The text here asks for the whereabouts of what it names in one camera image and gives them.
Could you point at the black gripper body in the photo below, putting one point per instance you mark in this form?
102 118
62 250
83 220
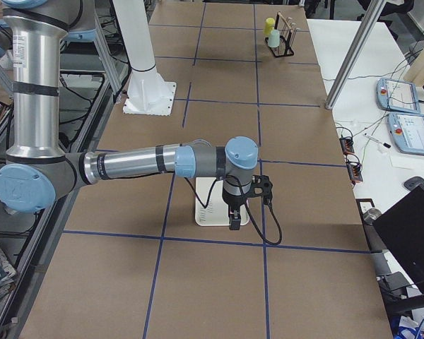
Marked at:
234 203

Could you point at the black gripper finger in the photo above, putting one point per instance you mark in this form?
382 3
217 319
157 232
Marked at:
235 220

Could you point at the light green cup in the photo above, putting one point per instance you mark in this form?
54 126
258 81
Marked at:
274 39

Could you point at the cream bear tray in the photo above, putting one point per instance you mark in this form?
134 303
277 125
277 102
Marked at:
216 214

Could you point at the yellow cup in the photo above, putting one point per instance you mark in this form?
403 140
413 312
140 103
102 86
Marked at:
269 24

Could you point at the orange connector block near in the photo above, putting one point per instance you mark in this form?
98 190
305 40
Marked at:
354 172

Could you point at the orange connector block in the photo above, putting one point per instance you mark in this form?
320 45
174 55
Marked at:
347 145
354 172

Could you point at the orange connector block far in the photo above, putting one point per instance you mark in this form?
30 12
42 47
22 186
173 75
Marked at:
347 145

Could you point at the silver metal cylinder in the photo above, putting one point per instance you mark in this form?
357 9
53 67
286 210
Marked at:
370 215

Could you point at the black monitor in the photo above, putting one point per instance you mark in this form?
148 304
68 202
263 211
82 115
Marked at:
401 229

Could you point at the lower teach pendant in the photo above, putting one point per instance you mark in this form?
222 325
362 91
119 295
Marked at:
407 131

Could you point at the teach pendant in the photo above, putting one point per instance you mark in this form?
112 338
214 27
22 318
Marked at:
407 131
397 96

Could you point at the upper teach pendant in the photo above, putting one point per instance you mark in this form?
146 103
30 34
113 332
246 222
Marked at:
397 96

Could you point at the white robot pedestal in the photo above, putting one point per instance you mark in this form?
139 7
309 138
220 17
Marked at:
147 93

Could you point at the black wire cup rack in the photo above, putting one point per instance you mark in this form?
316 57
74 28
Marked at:
288 31

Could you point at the aluminium frame post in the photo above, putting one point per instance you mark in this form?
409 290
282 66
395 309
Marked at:
373 12

